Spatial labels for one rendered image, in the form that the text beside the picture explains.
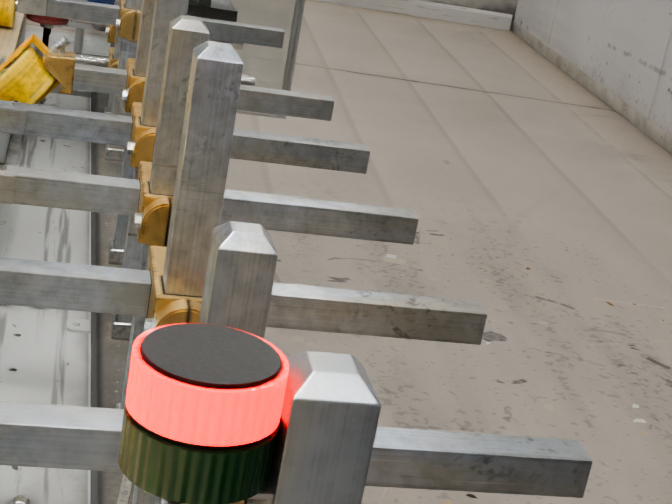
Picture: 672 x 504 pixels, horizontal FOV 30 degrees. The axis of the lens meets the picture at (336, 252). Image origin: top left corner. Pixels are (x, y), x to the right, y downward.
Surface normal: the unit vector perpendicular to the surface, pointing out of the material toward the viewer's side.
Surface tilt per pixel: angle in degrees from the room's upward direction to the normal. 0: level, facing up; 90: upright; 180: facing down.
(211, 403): 90
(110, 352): 0
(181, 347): 0
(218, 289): 90
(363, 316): 90
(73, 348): 0
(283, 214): 90
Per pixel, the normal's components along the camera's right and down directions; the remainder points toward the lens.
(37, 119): 0.18, 0.36
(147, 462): -0.56, 0.18
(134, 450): -0.76, 0.09
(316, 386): 0.25, -0.40
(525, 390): 0.17, -0.93
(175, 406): -0.31, 0.27
